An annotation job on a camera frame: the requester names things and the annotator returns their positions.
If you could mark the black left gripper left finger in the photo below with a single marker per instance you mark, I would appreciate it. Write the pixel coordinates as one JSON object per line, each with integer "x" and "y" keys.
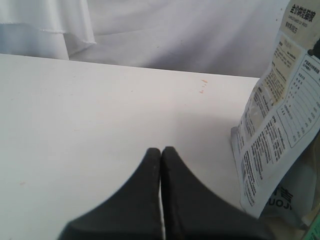
{"x": 132, "y": 213}

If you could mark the cream printed food pouch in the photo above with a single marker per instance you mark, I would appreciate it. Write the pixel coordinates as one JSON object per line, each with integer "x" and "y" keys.
{"x": 282, "y": 114}

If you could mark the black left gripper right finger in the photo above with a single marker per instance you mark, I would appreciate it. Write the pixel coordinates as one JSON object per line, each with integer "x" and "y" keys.
{"x": 193, "y": 212}

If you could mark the white backdrop curtain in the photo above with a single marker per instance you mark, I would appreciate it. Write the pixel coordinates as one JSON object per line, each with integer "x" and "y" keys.
{"x": 227, "y": 37}

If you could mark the white cat food bag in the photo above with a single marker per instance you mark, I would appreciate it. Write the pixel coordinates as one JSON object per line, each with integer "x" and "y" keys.
{"x": 296, "y": 199}

